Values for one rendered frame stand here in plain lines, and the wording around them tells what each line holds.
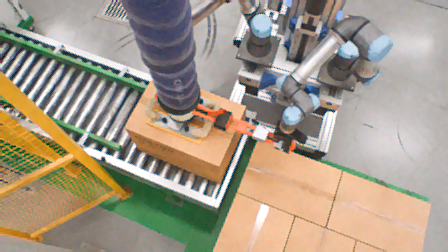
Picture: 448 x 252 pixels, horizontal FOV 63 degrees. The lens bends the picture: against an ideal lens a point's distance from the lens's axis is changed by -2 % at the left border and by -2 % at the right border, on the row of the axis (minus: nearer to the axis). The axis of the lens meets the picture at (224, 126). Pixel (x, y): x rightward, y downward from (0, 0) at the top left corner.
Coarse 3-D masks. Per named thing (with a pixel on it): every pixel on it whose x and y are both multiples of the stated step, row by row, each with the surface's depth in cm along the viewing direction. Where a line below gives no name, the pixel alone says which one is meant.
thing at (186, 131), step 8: (160, 112) 215; (152, 120) 212; (160, 120) 212; (168, 120) 212; (160, 128) 211; (168, 128) 210; (184, 128) 208; (192, 128) 210; (200, 128) 211; (184, 136) 209; (192, 136) 208
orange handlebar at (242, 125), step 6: (156, 96) 205; (198, 108) 203; (204, 108) 202; (198, 114) 201; (204, 114) 201; (234, 120) 200; (240, 120) 199; (228, 126) 198; (234, 126) 198; (240, 126) 198; (246, 126) 198; (252, 126) 198; (240, 132) 199; (246, 132) 197; (252, 132) 197; (270, 132) 197; (294, 144) 194
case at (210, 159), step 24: (144, 96) 221; (216, 96) 221; (144, 120) 215; (192, 120) 215; (144, 144) 229; (168, 144) 209; (192, 144) 209; (216, 144) 209; (192, 168) 233; (216, 168) 210
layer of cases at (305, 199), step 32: (256, 160) 247; (288, 160) 247; (256, 192) 239; (288, 192) 239; (320, 192) 239; (352, 192) 239; (384, 192) 239; (224, 224) 231; (256, 224) 231; (288, 224) 231; (320, 224) 231; (352, 224) 231; (384, 224) 231; (416, 224) 231
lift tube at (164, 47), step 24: (120, 0) 121; (144, 0) 114; (168, 0) 117; (144, 24) 126; (168, 24) 125; (192, 24) 143; (144, 48) 140; (168, 48) 138; (192, 48) 153; (168, 72) 151
